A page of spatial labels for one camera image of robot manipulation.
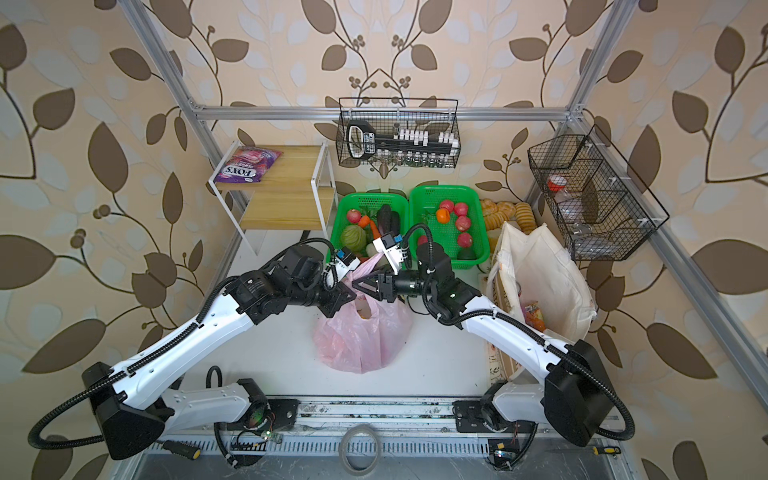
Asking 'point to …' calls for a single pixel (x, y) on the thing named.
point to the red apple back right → (461, 209)
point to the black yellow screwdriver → (181, 449)
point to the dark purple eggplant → (389, 222)
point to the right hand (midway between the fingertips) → (357, 284)
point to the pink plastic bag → (368, 334)
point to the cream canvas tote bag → (530, 265)
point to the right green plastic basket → (456, 217)
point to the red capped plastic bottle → (556, 184)
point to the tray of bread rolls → (497, 213)
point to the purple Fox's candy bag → (247, 164)
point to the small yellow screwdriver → (613, 450)
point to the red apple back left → (447, 204)
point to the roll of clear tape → (345, 436)
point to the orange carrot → (364, 222)
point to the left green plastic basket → (368, 201)
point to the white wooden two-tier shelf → (298, 194)
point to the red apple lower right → (465, 240)
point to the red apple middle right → (463, 223)
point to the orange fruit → (443, 216)
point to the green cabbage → (354, 237)
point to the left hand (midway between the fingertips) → (356, 293)
